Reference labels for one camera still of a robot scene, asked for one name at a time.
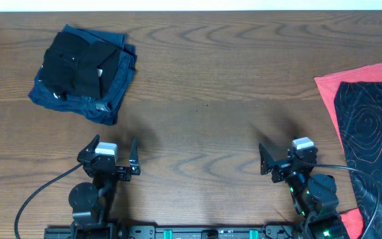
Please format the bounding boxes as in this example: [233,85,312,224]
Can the black shirt with orange lines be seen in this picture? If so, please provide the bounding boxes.
[334,82,382,238]

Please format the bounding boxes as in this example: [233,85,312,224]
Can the folded black garment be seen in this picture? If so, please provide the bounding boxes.
[40,32,121,100]

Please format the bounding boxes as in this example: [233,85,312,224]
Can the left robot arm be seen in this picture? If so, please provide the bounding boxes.
[68,135,141,239]

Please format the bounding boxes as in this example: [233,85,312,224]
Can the black mounting rail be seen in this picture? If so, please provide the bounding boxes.
[44,225,293,239]

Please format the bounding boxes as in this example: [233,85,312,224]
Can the right black cable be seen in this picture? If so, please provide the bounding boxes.
[293,156,380,239]

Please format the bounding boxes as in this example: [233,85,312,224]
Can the red shirt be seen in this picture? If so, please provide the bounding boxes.
[314,63,382,238]

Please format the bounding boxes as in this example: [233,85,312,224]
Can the left black cable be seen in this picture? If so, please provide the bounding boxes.
[14,162,84,239]

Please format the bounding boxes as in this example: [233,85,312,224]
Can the black cable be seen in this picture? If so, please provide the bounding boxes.
[293,156,380,239]
[14,162,84,239]

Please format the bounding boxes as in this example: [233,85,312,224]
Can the folded navy blue garment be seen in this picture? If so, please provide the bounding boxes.
[29,25,137,125]

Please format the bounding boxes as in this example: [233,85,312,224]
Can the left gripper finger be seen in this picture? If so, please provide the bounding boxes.
[84,134,99,152]
[129,138,139,168]

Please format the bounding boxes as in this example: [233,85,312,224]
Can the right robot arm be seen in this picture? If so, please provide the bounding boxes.
[259,137,350,239]

